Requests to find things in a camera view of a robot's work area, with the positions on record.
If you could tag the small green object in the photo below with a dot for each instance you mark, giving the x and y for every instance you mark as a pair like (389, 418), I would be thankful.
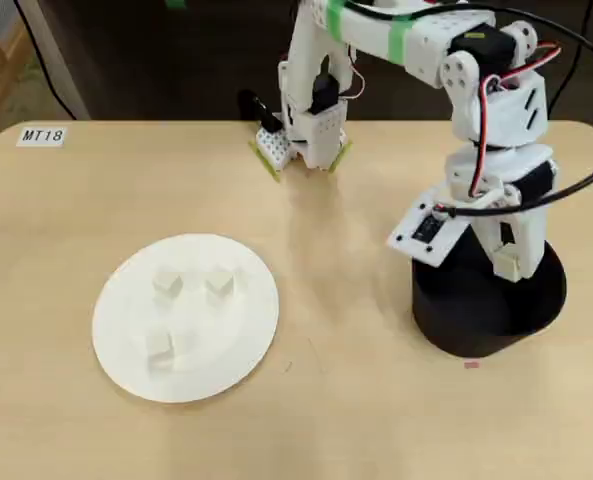
(176, 4)

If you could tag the green tape strip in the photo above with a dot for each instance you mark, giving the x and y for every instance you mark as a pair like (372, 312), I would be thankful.
(340, 157)
(264, 161)

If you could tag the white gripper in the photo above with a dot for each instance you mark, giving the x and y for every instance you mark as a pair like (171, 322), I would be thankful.
(518, 200)

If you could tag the grey partition panel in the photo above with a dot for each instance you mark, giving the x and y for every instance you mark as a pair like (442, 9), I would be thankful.
(61, 60)

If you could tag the small pink sticker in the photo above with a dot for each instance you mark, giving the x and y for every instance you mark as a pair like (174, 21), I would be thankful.
(471, 364)

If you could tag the white MT18 label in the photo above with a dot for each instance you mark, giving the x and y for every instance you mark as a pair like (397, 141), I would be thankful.
(41, 136)

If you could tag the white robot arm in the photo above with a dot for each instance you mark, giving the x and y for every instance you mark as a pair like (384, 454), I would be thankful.
(376, 35)

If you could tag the black table clamp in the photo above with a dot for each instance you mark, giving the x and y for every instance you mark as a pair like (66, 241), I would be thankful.
(250, 102)

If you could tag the white plate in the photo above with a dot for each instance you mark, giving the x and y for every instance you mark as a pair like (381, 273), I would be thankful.
(226, 350)

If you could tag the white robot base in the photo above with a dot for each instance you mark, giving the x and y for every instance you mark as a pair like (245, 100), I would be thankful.
(321, 135)

